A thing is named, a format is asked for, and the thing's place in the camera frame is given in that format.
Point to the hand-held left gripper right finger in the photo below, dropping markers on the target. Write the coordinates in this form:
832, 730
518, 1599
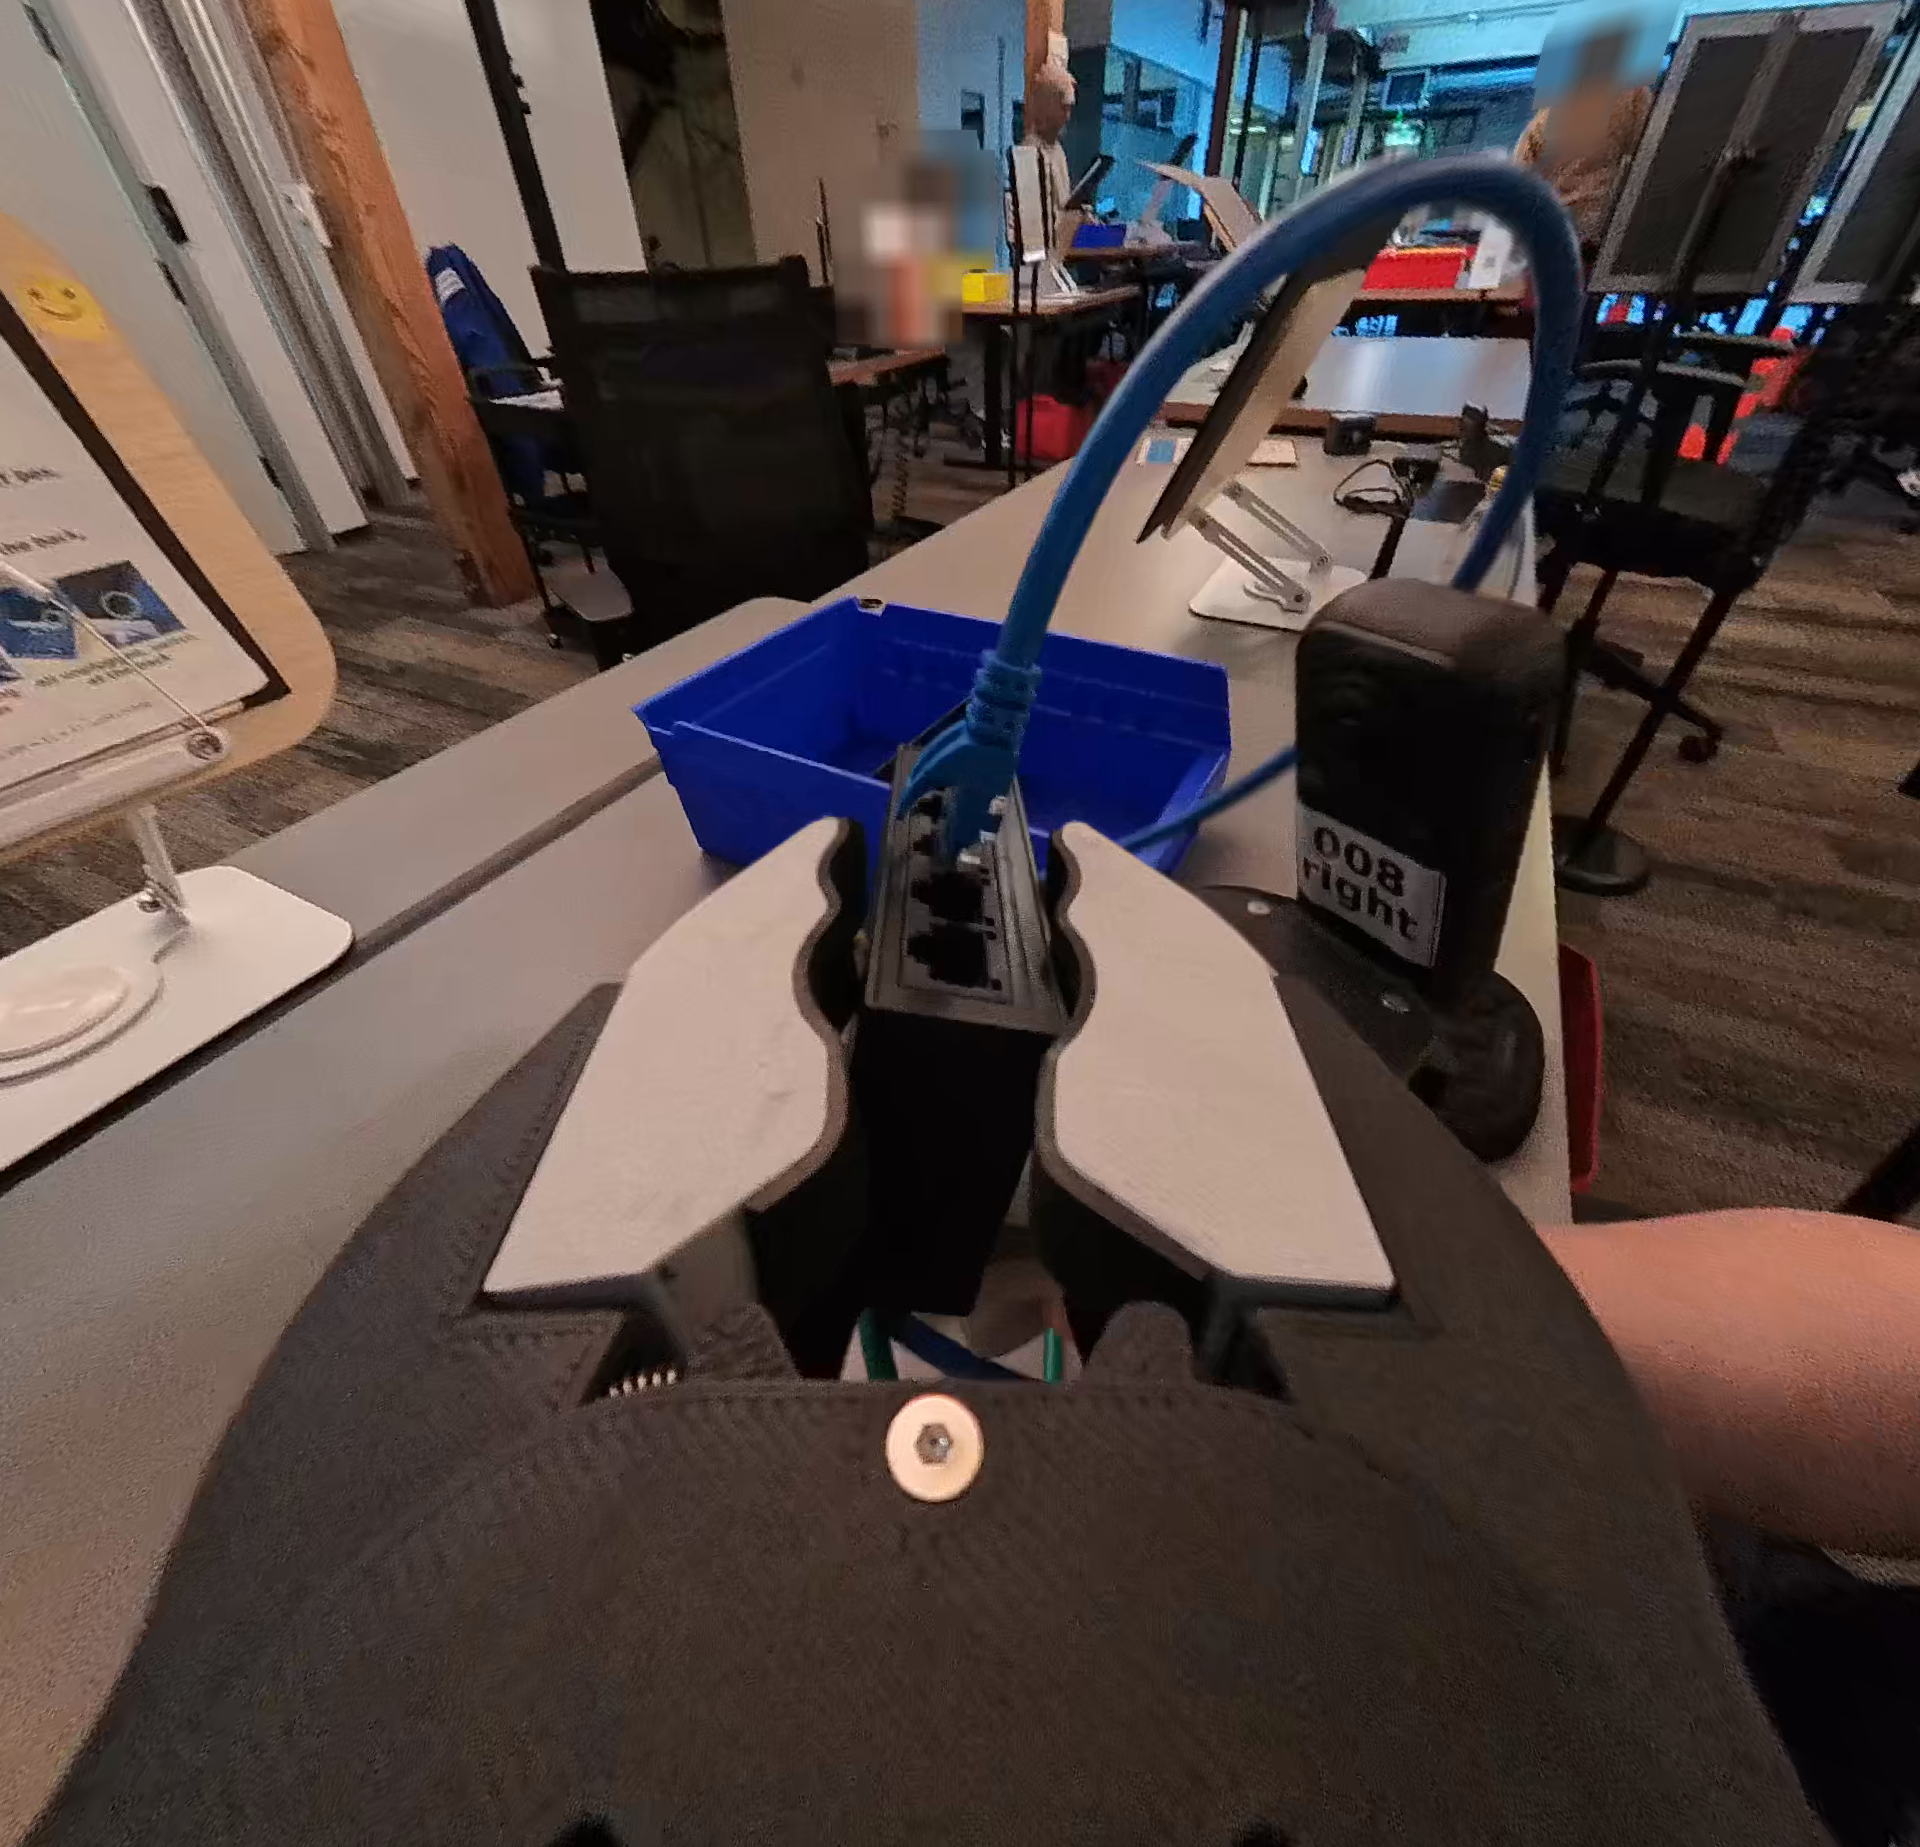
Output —
1201, 1095

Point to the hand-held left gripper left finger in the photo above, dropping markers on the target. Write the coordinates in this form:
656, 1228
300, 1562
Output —
704, 1063

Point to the black ethernet switch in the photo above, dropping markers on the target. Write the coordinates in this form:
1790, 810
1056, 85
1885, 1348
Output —
942, 1126

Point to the blue plastic bin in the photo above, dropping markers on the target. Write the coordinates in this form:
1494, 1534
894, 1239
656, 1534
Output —
780, 730

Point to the person's right forearm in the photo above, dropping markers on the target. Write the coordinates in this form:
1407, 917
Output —
1772, 1337

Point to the small black box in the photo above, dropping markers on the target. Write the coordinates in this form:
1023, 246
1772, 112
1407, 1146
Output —
1347, 429

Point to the black office chair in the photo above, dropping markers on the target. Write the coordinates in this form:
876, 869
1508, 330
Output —
1648, 491
704, 437

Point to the wood-edged table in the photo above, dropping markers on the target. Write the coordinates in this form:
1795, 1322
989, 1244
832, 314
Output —
1407, 373

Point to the tablet on white stand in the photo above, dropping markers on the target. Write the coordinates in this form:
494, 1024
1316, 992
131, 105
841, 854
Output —
1254, 379

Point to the blue jacket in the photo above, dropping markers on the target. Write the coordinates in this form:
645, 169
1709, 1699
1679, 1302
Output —
480, 330

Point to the wooden instruction board with stand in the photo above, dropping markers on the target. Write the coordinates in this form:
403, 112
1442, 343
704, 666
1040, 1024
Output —
107, 555

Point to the wooden post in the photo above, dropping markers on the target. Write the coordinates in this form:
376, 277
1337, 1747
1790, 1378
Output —
390, 301

